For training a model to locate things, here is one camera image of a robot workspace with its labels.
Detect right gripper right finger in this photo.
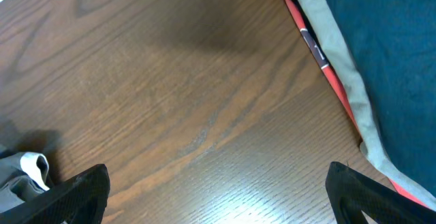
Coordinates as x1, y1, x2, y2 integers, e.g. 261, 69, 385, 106
325, 161, 435, 224

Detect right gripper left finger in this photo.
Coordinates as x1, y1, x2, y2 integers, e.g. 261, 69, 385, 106
1, 164, 110, 224

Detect light grey garment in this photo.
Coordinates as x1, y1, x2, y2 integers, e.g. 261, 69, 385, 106
297, 0, 435, 210

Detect red printed shirt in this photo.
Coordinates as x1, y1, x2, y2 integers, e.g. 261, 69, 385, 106
284, 0, 426, 207

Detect grey shorts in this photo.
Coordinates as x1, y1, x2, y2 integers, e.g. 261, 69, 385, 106
1, 145, 54, 213

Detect navy blue garment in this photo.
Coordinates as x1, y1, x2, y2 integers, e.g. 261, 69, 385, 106
326, 0, 435, 193

